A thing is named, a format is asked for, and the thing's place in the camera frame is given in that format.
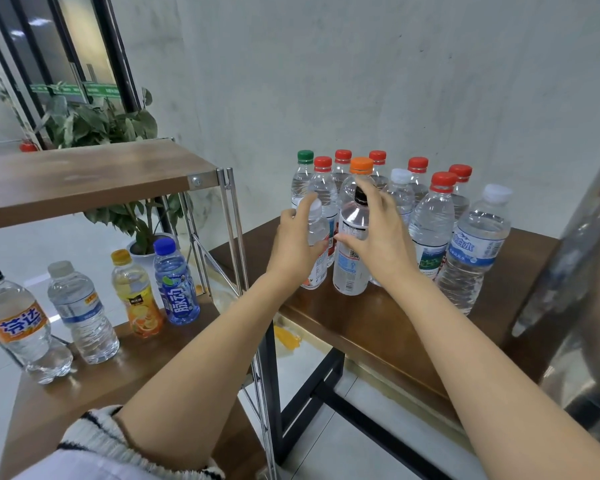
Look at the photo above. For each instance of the stainless steel water dispenser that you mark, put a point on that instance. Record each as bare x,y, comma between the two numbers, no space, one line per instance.
580,295

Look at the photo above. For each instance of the person's right hand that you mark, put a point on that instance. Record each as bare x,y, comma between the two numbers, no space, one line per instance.
388,245

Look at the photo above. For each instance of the white cap blue label bottle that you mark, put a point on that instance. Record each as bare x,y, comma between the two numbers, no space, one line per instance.
472,255

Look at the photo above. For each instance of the black metal table frame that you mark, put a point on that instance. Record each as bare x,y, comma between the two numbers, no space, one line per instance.
300,405

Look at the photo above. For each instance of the blue cap plastic bottle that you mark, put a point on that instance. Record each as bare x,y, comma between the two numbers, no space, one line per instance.
177,290

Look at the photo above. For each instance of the yellow debris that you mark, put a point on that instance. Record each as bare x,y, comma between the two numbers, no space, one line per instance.
287,340

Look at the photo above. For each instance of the yellow label plastic bottle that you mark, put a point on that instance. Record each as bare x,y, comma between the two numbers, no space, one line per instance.
138,300

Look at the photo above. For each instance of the white-cap blue-label bottle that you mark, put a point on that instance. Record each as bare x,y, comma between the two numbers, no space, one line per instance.
402,195

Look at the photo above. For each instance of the orange cap clear plastic bottle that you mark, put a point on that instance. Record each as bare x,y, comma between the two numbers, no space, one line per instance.
362,165

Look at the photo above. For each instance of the person's left hand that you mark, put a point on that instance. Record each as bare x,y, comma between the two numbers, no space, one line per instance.
292,255

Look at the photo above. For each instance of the person's right forearm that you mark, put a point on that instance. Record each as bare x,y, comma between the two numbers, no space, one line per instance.
510,395

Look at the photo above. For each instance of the green red label plastic bottle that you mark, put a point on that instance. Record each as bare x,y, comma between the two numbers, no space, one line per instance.
418,165

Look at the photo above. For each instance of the green potted plant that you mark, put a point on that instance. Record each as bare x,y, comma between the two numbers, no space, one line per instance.
95,125

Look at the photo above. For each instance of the slim blue label plastic bottle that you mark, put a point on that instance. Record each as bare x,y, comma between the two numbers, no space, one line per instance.
82,315

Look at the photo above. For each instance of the person's left forearm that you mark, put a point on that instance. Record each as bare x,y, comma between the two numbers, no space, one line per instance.
200,380

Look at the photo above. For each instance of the white patterned label plastic bottle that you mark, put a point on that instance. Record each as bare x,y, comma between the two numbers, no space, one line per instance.
318,277

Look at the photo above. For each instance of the orange label black cap bottle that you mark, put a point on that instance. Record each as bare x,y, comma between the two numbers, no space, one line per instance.
20,325

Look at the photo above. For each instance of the white plant pot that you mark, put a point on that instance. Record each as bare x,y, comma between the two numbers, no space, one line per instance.
145,253

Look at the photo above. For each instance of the wooden metal shelf rack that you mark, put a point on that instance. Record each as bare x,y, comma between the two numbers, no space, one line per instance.
70,180

